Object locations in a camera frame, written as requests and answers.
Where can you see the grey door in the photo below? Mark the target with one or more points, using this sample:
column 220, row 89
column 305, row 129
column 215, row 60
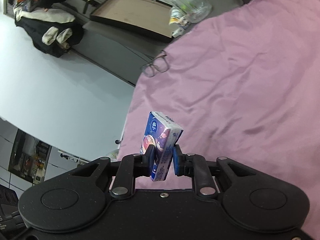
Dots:
column 117, row 51

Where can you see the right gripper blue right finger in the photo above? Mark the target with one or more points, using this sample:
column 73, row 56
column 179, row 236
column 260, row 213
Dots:
column 195, row 167

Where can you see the dark-framed eyeglasses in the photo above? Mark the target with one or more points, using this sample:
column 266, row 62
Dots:
column 157, row 65

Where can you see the blue tissue pack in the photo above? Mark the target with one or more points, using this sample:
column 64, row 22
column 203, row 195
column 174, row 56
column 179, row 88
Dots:
column 162, row 133

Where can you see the large clear water jug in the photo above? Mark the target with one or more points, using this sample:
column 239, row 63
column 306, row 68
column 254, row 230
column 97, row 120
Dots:
column 187, row 1

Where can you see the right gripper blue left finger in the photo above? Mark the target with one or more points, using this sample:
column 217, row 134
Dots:
column 131, row 167

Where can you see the yellow-label jar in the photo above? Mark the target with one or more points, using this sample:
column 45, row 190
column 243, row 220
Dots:
column 178, row 23

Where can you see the black framed cardboard tray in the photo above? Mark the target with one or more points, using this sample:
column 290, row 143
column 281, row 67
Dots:
column 149, row 18

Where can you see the pink bed sheet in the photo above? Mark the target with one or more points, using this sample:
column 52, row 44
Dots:
column 244, row 85

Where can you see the clothes hanging on door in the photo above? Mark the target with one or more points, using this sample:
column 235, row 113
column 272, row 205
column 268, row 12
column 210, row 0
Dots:
column 52, row 31

